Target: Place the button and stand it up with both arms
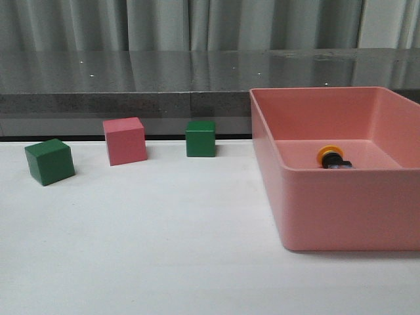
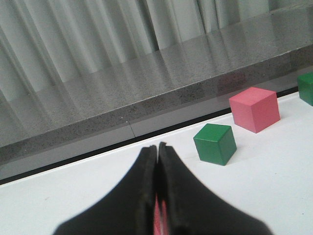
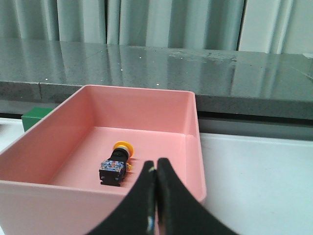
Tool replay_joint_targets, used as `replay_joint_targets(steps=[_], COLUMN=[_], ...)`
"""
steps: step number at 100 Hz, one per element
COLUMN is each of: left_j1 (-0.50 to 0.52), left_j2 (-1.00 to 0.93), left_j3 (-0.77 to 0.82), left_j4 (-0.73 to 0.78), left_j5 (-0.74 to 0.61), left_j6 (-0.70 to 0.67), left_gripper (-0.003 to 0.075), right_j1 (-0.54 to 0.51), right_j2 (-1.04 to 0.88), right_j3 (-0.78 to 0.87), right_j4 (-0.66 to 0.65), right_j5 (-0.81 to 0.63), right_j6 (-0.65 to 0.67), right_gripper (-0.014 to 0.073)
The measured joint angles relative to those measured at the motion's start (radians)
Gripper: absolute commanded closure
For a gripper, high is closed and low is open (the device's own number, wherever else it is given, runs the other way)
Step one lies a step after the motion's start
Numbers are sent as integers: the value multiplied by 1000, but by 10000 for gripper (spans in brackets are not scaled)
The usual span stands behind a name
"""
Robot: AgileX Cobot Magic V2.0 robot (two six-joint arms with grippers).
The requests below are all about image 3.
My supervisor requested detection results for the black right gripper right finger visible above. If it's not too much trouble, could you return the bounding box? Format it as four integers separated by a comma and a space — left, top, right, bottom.
156, 158, 236, 235

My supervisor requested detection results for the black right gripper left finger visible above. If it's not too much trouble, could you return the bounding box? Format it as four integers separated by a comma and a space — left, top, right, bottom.
88, 161, 157, 235

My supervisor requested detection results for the yellow push button switch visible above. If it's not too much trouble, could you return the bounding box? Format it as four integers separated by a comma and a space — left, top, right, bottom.
99, 141, 134, 187

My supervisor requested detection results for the pink plastic bin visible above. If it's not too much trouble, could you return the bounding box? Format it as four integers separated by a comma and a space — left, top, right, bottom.
0, 85, 206, 235

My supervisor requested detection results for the green cube near bin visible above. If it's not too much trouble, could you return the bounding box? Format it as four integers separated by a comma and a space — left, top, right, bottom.
21, 107, 53, 132

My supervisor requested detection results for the dark stone ledge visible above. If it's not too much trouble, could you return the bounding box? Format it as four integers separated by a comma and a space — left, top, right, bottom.
0, 38, 313, 120

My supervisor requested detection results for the grey curtain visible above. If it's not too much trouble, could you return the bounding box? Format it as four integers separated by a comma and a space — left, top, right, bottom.
0, 0, 313, 54

